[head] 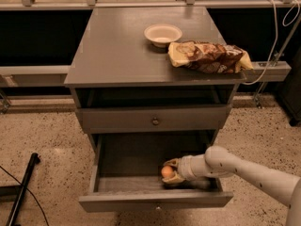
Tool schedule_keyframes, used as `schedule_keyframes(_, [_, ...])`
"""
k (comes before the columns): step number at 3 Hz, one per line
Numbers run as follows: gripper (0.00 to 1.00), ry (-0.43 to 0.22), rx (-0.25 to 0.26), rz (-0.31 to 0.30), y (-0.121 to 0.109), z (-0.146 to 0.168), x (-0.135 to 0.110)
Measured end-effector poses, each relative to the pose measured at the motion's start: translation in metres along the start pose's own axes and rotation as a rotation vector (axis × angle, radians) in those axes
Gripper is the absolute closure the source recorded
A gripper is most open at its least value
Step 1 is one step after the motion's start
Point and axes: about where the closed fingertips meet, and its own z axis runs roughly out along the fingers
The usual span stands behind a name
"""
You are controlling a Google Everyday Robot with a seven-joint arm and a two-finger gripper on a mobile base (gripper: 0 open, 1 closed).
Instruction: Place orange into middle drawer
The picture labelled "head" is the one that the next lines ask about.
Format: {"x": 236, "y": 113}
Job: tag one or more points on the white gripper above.
{"x": 185, "y": 168}

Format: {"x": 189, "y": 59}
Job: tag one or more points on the orange fruit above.
{"x": 167, "y": 171}

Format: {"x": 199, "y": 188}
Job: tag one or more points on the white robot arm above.
{"x": 218, "y": 162}

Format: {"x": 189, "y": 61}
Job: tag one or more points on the open grey drawer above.
{"x": 126, "y": 174}

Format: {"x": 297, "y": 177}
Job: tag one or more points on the closed grey drawer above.
{"x": 152, "y": 119}

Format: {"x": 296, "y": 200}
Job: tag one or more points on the grey drawer cabinet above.
{"x": 116, "y": 66}

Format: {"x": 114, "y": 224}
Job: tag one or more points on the brown chip bag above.
{"x": 209, "y": 58}

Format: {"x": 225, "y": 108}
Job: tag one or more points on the white paper bowl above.
{"x": 161, "y": 35}

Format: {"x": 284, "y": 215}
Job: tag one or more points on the black stand leg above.
{"x": 22, "y": 187}

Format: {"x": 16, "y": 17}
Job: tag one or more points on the metal railing frame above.
{"x": 39, "y": 40}

